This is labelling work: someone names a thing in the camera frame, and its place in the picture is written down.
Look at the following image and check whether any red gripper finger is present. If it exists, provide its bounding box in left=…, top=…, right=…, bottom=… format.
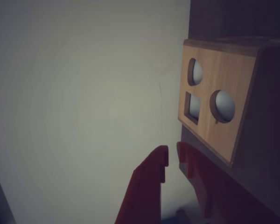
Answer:
left=176, top=141, right=280, bottom=224
left=114, top=145, right=170, bottom=224

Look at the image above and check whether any wooden shape sorter box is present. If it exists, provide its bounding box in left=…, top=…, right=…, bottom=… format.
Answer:
left=178, top=37, right=280, bottom=178

